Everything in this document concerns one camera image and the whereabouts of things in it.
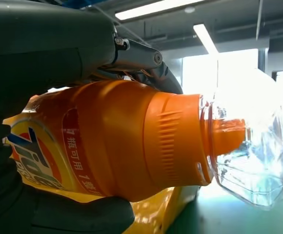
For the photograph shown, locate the long ceiling light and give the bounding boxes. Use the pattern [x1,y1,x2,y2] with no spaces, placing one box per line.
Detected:
[193,23,219,55]
[114,0,206,21]

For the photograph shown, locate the orange detergent bottle clear cap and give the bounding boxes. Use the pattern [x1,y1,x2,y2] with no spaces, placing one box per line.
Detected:
[2,69,283,211]

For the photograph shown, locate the grey ceiling pipe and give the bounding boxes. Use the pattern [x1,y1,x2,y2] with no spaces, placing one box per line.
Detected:
[255,0,264,41]

